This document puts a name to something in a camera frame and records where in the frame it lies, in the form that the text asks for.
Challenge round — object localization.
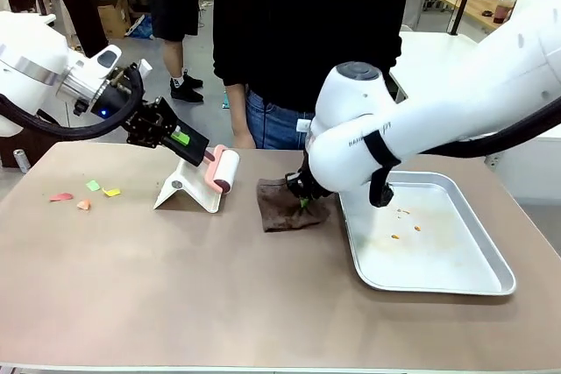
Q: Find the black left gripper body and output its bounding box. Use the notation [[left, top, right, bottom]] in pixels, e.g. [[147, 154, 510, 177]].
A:
[[124, 96, 177, 150]]

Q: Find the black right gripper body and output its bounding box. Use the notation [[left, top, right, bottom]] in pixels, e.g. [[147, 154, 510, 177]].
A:
[[285, 150, 337, 204]]

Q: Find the brown cloth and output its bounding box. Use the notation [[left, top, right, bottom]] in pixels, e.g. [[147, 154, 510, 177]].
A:
[[256, 176, 332, 233]]

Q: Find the pink handled white lint roller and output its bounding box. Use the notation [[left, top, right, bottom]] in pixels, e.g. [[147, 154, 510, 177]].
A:
[[202, 145, 241, 194]]

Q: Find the person's right forearm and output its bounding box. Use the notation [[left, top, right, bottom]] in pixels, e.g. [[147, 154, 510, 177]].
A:
[[224, 83, 255, 132]]

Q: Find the person's right hand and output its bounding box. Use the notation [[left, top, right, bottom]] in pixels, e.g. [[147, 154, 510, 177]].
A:
[[231, 126, 257, 150]]

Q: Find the black left wrist adapter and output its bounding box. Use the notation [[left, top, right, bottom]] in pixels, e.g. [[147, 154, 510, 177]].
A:
[[73, 66, 146, 131]]

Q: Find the white folded stand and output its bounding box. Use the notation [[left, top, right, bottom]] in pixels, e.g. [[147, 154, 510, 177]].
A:
[[153, 157, 225, 215]]

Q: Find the blue plastic bag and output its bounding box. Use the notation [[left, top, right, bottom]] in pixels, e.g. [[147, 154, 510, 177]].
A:
[[124, 13, 154, 40]]

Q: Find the brown cardboard box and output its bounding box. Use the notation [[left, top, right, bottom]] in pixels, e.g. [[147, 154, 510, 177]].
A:
[[96, 0, 132, 40]]

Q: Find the dark handbag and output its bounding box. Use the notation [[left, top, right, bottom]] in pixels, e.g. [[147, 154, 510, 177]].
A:
[[0, 109, 67, 169]]

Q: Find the person in black shorts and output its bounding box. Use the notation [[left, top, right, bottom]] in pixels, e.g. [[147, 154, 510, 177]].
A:
[[139, 0, 205, 103]]

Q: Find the silver can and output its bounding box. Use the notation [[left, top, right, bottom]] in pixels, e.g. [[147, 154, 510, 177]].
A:
[[12, 149, 31, 173]]

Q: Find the silver metal tray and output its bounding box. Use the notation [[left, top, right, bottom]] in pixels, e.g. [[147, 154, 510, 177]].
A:
[[337, 170, 517, 297]]

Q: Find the person in black trousers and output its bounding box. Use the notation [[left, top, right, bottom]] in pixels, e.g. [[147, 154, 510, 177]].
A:
[[46, 0, 110, 60]]

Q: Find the person in black sweater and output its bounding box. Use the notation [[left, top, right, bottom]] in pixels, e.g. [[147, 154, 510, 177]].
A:
[[212, 0, 411, 151]]

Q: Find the wooden workbench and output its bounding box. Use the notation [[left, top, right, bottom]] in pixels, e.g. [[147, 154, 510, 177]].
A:
[[437, 0, 518, 36]]

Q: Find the cup with red drink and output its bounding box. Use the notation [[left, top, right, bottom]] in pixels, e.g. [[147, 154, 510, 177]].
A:
[[493, 0, 514, 25]]

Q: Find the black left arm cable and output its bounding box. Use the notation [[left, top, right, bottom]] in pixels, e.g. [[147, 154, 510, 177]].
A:
[[0, 65, 146, 137]]

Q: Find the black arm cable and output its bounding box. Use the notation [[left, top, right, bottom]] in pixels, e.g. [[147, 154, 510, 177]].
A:
[[363, 109, 561, 208], [0, 65, 146, 137]]

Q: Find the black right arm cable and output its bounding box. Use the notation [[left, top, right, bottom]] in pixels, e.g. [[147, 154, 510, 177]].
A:
[[363, 109, 561, 208]]

